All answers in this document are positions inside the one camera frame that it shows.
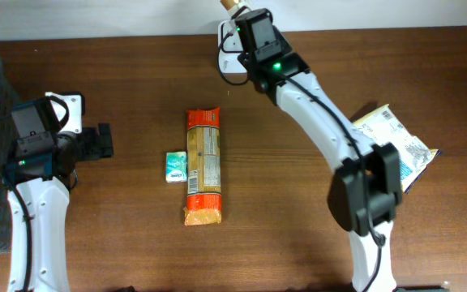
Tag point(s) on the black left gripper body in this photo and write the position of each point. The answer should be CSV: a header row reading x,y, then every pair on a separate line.
x,y
88,143

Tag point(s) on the small teal tissue pack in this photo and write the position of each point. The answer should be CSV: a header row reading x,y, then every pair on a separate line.
x,y
176,167

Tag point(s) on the orange pasta packet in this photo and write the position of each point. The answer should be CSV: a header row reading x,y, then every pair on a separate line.
x,y
204,200

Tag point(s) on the white tube with tan cap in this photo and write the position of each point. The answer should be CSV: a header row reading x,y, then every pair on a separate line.
x,y
233,6

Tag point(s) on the yellow snack bag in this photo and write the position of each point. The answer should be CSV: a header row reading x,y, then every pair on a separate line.
x,y
382,126

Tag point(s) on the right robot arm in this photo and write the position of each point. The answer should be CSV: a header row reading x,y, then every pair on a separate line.
x,y
366,184

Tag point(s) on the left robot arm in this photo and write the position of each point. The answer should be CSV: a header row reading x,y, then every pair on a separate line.
x,y
39,175

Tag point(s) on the white barcode scanner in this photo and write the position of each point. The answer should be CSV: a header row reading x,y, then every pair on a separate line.
x,y
232,47

